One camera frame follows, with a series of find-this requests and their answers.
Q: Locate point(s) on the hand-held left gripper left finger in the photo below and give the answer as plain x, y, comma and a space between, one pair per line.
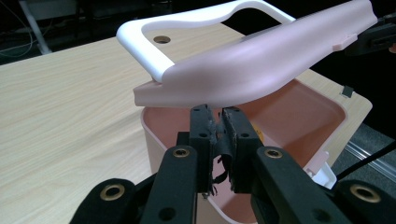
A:
200, 140

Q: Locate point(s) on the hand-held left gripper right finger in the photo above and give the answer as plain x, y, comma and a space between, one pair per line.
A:
243, 140

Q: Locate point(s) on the grey tape strip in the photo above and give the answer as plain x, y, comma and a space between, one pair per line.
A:
347, 90

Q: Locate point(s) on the aluminium floor rail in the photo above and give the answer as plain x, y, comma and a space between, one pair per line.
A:
370, 158

